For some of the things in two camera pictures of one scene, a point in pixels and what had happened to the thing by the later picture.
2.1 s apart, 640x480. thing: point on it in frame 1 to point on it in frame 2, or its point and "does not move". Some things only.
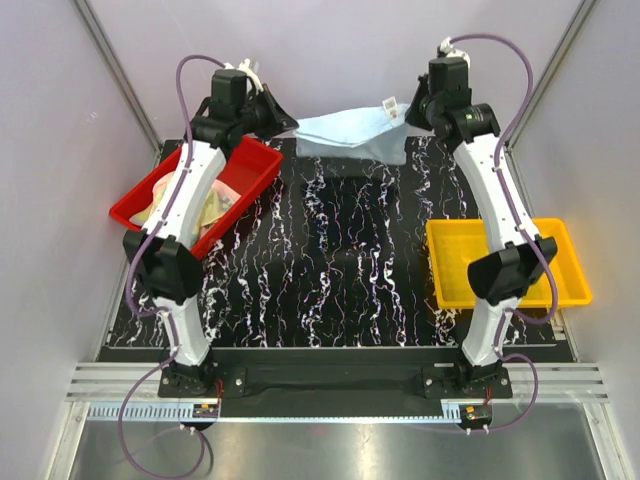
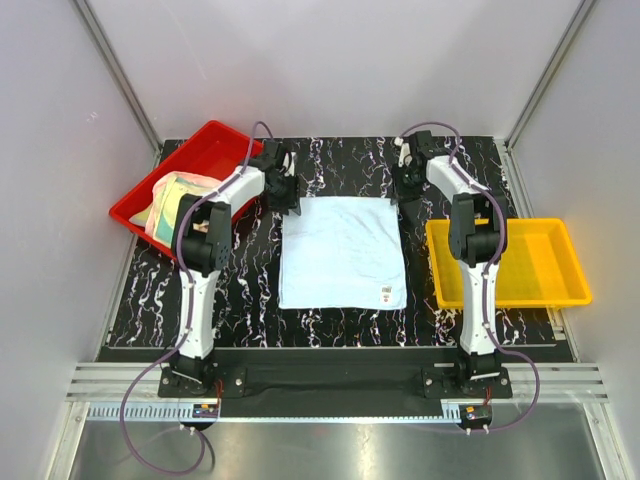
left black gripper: x=279 y=121 to x=292 y=196
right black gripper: x=411 y=117 to x=399 y=193
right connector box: x=476 y=415 does not move
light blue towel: x=376 y=134 to x=342 y=253
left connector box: x=205 y=411 does not move
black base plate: x=270 y=381 does not move
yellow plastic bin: x=456 y=245 does not move
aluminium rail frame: x=117 y=381 does not move
